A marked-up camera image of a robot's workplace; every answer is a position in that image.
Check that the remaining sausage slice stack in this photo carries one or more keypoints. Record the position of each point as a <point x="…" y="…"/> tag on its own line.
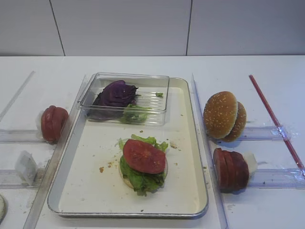
<point x="238" y="172"/>

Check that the red thin rod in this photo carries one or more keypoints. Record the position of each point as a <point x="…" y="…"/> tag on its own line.
<point x="277" y="124"/>

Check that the sesame bun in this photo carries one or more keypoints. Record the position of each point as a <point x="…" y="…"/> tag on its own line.
<point x="238" y="126"/>
<point x="220" y="113"/>

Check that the tomato slice on burger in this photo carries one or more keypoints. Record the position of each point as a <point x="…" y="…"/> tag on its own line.
<point x="144" y="157"/>

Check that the clear acrylic track upper left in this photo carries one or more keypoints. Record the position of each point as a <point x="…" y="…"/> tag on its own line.
<point x="21" y="136"/>

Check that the sausage patty slice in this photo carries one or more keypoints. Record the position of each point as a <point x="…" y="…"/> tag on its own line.
<point x="221" y="168"/>

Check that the green lettuce in container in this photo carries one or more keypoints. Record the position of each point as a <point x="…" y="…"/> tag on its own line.
<point x="134" y="114"/>

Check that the purple cabbage wedge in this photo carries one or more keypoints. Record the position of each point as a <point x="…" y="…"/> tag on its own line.
<point x="116" y="94"/>

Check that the clear acrylic strip far left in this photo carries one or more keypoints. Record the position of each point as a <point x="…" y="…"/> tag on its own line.
<point x="18" y="92"/>

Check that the bottom bun on tray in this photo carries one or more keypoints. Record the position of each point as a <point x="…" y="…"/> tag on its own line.
<point x="141" y="182"/>

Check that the sesame bun front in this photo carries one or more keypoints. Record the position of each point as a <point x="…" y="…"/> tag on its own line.
<point x="220" y="113"/>

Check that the sliced tomato stack left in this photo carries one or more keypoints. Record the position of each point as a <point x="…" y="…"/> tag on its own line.
<point x="52" y="121"/>

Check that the clear plastic container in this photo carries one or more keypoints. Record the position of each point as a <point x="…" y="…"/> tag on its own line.
<point x="152" y="92"/>

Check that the clear acrylic track lower right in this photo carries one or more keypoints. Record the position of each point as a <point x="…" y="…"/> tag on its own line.
<point x="270" y="178"/>

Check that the green lettuce on bun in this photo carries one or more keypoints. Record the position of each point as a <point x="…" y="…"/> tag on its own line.
<point x="150" y="140"/>

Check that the sesame bun back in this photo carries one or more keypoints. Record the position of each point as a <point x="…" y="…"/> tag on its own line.
<point x="238" y="126"/>

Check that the clear acrylic track lower left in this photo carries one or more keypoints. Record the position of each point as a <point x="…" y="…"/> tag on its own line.
<point x="9" y="179"/>

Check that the silver metal baking tray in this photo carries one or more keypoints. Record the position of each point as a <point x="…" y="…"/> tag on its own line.
<point x="88" y="183"/>

